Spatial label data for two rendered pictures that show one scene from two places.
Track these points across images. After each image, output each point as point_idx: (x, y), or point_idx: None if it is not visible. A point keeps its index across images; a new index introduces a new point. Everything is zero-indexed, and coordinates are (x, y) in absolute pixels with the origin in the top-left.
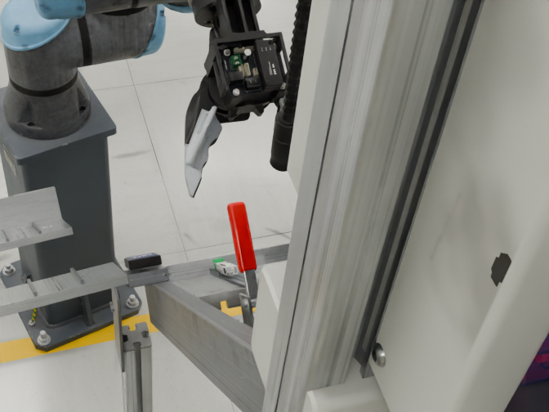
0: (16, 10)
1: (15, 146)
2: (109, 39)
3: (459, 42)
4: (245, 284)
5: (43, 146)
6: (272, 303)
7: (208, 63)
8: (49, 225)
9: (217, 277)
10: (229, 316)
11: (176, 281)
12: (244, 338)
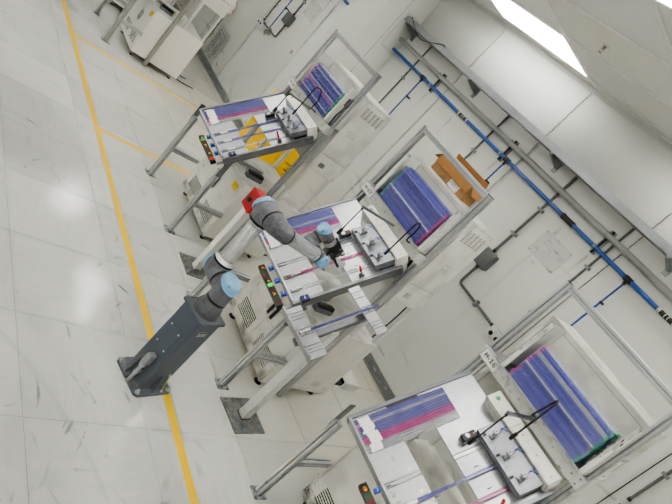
0: (234, 285)
1: (221, 323)
2: None
3: None
4: (361, 273)
5: (220, 317)
6: (424, 258)
7: (337, 253)
8: (291, 311)
9: (297, 291)
10: (362, 278)
11: (294, 299)
12: (379, 274)
